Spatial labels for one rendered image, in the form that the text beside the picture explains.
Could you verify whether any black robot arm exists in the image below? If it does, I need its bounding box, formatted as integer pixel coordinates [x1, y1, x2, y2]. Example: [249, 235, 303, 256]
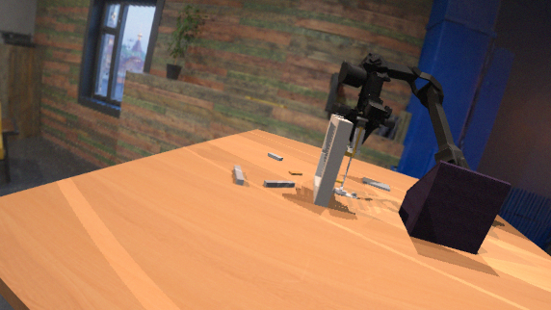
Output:
[338, 52, 471, 170]

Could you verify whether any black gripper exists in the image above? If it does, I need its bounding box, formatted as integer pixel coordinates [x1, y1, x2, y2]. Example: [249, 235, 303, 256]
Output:
[331, 90, 395, 142]

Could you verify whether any white flat rectangular slab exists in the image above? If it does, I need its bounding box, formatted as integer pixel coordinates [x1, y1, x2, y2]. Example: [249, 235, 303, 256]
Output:
[362, 177, 391, 192]

